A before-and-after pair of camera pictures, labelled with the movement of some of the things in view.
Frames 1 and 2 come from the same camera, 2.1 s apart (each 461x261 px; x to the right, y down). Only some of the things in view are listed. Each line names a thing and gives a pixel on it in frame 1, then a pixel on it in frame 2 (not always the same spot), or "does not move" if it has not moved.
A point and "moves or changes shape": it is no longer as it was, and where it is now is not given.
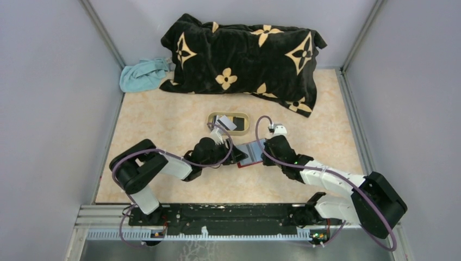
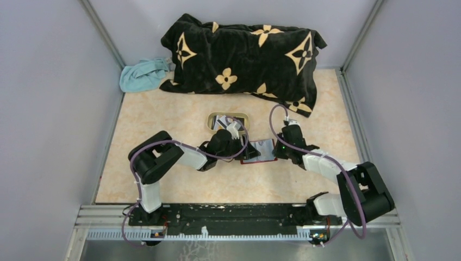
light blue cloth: [145, 75] does not move
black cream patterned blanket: [276, 63] does not move
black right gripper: [267, 148] to [278, 153]
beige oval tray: [233, 113] does not move
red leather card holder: [254, 150] moves or changes shape
